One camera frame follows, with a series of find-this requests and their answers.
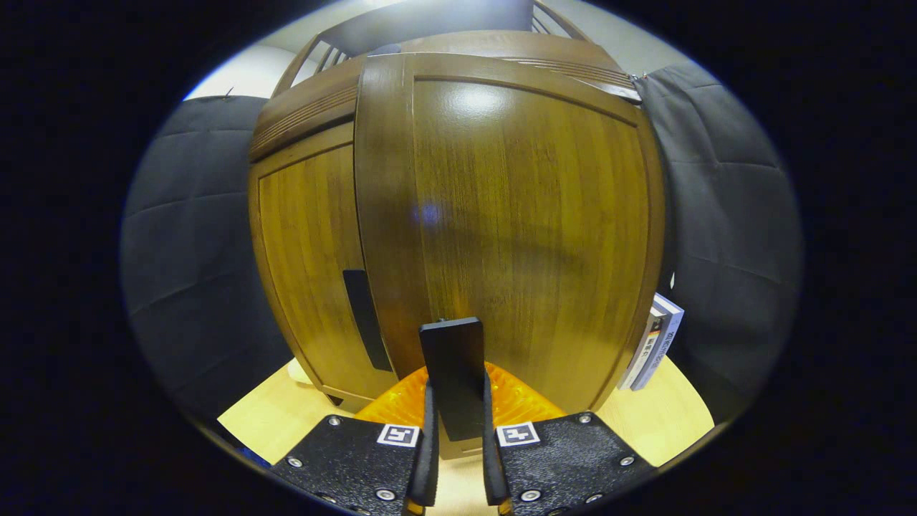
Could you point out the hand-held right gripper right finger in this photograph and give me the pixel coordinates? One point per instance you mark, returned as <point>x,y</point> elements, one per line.
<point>491,459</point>

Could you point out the wooden double-door shoe cabinet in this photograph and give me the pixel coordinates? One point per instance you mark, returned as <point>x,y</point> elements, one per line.
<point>401,25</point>

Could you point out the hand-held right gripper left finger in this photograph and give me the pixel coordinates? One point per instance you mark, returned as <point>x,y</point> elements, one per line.
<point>430,459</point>

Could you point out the black backdrop cloth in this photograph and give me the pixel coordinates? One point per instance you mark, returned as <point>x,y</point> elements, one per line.
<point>731,215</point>

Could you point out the wooden cabinet door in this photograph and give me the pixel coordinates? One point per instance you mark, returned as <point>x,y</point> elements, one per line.
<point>308,236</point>
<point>530,215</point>

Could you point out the wooden drawer front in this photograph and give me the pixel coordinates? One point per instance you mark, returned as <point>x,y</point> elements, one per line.
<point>308,115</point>

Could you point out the white paperback book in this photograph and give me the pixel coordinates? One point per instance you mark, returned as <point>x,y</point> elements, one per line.
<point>666,337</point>

